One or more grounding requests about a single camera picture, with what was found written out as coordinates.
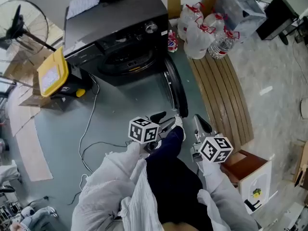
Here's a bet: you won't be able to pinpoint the person's right forearm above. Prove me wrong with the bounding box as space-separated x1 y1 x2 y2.
197 159 259 231

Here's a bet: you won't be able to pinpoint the person's navy trousers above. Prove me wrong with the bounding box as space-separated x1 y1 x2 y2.
144 126 218 231

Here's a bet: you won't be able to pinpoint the open cardboard box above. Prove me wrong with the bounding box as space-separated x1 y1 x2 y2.
293 140 308 190

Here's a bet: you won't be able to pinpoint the flat cardboard sheet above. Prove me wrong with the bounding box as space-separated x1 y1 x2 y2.
7 100 43 138
15 121 54 182

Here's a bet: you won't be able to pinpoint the brown cardboard box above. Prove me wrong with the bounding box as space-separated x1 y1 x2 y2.
16 85 52 108

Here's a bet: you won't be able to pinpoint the black bin with yellow lid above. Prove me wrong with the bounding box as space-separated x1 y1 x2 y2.
37 46 94 99

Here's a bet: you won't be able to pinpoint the small black pedestal fan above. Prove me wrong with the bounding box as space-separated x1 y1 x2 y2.
278 31 290 46

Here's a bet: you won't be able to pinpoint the wooden floor platform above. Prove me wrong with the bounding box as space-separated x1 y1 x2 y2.
188 49 255 154

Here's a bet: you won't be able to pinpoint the tall cardboard box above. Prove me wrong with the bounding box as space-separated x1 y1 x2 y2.
163 0 181 19

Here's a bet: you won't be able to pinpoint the large clear water jug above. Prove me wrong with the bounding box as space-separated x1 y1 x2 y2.
177 2 205 41
183 22 217 60
203 12 226 33

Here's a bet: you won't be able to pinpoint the person's white shoe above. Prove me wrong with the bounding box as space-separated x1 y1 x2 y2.
173 115 186 142

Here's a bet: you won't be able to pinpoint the large black pedestal fan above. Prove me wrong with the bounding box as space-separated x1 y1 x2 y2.
0 0 58 66

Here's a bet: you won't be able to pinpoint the plastic-wrapped grey box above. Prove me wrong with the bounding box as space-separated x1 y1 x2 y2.
213 0 268 39

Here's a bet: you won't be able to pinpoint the white cloth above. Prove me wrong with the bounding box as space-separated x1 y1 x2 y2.
65 0 104 19

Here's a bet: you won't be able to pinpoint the red white detergent bag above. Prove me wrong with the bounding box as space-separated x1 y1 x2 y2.
167 29 179 54

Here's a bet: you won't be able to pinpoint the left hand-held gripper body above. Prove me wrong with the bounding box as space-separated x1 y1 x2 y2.
128 116 169 154

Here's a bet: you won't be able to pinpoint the red-brown cabinet with white panel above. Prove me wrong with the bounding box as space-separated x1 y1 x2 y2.
220 150 273 214

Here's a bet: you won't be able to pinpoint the black washing machine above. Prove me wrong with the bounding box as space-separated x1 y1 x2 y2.
63 0 169 87

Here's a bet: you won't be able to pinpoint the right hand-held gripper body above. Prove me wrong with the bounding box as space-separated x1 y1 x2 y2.
191 128 234 165

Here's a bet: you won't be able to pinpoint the person's left forearm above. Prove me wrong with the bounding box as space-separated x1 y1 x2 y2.
72 142 148 231

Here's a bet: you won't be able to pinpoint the black cabinet box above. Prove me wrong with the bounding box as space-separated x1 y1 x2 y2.
256 0 300 41

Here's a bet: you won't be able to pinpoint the ribbed clear water bottle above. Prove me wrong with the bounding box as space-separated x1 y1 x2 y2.
207 28 239 60

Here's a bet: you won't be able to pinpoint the white power cable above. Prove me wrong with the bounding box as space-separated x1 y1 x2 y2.
78 74 101 191

